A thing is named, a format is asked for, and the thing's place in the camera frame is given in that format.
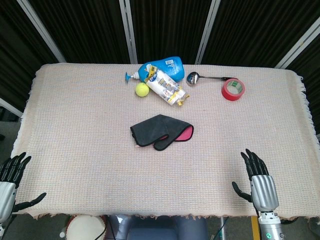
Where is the red tape roll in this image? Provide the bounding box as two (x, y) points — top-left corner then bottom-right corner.
(221, 78), (246, 102)

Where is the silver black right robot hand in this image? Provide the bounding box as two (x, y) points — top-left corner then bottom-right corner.
(231, 148), (280, 213)

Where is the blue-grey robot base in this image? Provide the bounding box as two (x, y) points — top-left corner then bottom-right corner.
(107, 214), (210, 240)

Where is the black pleated curtain panel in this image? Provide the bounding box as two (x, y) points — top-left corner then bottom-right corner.
(201, 0), (320, 68)
(27, 0), (132, 65)
(0, 0), (61, 111)
(129, 0), (213, 65)
(287, 47), (320, 136)

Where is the metal table leg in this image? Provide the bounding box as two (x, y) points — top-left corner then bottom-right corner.
(218, 216), (227, 240)

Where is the grey and pink cloth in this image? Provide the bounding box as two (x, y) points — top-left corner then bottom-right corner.
(129, 113), (195, 152)

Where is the white metal frame post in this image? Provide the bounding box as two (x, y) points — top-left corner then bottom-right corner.
(194, 0), (221, 65)
(274, 23), (320, 69)
(0, 97), (25, 118)
(118, 0), (138, 65)
(16, 0), (66, 63)

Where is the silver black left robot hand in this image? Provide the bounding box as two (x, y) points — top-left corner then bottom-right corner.
(0, 151), (47, 225)

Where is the white yellow snack bag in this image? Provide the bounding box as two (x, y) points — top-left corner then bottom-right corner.
(144, 65), (191, 107)

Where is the metal soup ladle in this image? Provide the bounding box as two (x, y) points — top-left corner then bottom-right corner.
(185, 71), (239, 87)

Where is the beige woven tablecloth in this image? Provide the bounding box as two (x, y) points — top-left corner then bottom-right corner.
(11, 63), (316, 221)

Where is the blue pump soap bottle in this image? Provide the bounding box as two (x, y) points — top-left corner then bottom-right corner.
(125, 55), (186, 83)

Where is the yellow tennis ball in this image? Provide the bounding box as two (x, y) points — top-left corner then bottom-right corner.
(135, 82), (150, 97)

